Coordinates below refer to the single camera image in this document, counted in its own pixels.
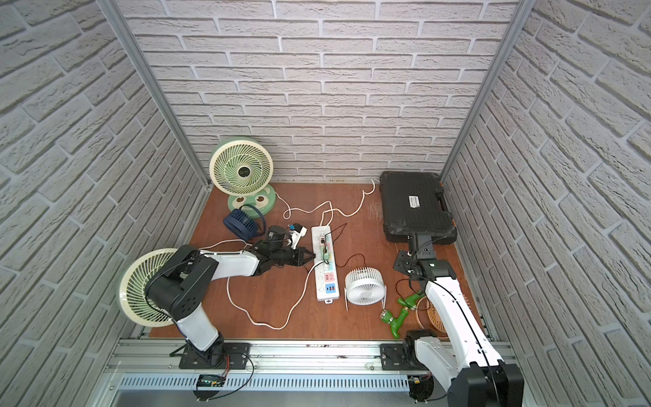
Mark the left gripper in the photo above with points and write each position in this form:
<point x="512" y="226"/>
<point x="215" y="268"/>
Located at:
<point x="290" y="255"/>

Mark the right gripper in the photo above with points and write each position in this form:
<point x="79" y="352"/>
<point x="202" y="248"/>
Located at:
<point x="398" y="264"/>

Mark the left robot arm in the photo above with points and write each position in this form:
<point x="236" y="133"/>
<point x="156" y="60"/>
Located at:
<point x="179" y="287"/>

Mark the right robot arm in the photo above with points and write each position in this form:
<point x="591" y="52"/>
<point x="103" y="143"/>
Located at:
<point x="470" y="371"/>

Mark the white power strip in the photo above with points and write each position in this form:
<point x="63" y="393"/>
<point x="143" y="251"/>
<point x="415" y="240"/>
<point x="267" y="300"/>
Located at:
<point x="326" y="282"/>

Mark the orange small fan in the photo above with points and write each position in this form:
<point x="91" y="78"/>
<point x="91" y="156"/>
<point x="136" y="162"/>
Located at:
<point x="425" y="307"/>

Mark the white small desk fan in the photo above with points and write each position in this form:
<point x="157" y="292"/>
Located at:
<point x="365" y="286"/>

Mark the navy blue small fan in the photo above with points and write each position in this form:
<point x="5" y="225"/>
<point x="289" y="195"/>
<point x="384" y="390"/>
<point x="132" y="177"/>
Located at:
<point x="242" y="226"/>

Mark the green fan at back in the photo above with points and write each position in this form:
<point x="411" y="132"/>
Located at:
<point x="242" y="169"/>

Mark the green fan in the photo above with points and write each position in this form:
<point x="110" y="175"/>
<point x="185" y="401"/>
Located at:
<point x="131" y="290"/>
<point x="242" y="169"/>

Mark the green fan at left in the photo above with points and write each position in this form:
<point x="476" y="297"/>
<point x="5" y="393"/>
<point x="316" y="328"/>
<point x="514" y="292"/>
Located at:
<point x="131" y="290"/>

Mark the black tool case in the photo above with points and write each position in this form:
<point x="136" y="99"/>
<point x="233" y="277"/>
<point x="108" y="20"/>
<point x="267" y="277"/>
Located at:
<point x="413" y="203"/>

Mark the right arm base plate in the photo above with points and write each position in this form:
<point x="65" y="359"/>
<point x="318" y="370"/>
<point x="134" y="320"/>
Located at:
<point x="399" y="357"/>

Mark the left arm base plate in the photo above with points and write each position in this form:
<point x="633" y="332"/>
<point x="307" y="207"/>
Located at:
<point x="218" y="357"/>

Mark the aluminium front rail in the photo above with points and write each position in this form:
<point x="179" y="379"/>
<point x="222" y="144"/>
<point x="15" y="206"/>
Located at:
<point x="155" y="355"/>

